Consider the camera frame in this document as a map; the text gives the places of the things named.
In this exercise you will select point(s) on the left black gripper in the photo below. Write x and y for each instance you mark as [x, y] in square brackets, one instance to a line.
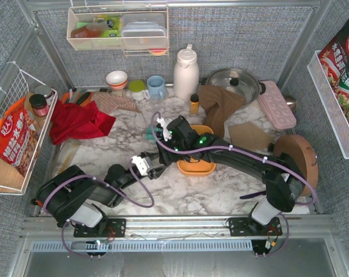
[156, 172]

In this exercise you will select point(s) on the orange plastic storage basket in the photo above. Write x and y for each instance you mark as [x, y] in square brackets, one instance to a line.
[197, 168]

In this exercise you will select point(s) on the brown cork mat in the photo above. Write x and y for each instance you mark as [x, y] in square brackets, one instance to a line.
[249, 136]

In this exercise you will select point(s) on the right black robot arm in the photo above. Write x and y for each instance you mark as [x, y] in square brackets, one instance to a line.
[280, 174]

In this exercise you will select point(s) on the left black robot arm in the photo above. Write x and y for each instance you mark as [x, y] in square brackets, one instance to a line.
[65, 196]

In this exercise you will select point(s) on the orange spice bottle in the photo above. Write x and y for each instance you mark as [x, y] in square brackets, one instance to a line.
[194, 104]

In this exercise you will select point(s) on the brown towel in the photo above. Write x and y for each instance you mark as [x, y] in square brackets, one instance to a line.
[219, 104]

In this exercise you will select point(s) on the blue mug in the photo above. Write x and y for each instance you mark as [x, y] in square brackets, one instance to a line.
[156, 87]

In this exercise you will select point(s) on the white thermos jug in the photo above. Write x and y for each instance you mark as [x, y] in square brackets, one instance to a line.
[186, 73]

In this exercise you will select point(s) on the green lidded white cup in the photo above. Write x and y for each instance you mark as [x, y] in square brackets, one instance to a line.
[138, 90]

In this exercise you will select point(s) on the steel pot with lid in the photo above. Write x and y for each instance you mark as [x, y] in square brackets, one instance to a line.
[239, 82]

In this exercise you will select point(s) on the striped beige cloth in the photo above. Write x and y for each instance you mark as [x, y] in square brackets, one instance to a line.
[108, 102]

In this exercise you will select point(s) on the white orange striped bowl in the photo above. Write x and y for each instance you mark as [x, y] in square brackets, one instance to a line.
[117, 79]

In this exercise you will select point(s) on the pink egg tray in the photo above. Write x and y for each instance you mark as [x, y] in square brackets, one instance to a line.
[275, 107]

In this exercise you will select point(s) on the red cloth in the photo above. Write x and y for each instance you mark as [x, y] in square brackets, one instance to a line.
[71, 121]

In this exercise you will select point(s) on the round wooden board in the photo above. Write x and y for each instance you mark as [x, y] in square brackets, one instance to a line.
[302, 153]

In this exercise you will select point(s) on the clear plastic food containers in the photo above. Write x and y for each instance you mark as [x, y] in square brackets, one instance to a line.
[143, 31]

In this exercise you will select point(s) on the dark lidded jar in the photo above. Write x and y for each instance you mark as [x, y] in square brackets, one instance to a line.
[39, 105]

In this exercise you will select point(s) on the silver lidded jar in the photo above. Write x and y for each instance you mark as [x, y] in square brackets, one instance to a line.
[46, 91]

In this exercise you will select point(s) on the green drink bottle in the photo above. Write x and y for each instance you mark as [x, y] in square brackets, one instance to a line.
[114, 24]

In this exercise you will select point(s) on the red seasoning bag left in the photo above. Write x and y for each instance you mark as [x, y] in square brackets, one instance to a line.
[18, 139]

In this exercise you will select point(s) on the red seasoning bags right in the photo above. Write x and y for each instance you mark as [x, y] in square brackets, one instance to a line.
[334, 59]

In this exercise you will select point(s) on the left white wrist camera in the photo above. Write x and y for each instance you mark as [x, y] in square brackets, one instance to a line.
[143, 164]

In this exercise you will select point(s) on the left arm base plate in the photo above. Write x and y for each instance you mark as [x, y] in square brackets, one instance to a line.
[114, 228]

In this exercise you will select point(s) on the purple spatula handle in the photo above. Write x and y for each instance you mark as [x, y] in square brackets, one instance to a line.
[253, 195]

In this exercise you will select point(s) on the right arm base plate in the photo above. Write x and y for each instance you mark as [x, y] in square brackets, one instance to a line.
[243, 226]

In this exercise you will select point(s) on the cream wall storage rack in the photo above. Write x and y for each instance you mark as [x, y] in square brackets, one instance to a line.
[84, 34]

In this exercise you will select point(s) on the white wire basket left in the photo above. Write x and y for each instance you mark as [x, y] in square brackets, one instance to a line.
[11, 181]

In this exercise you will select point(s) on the white wire basket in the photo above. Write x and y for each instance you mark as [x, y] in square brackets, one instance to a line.
[11, 181]
[336, 117]

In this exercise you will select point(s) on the white wire basket right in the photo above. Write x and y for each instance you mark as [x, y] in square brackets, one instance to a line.
[336, 117]

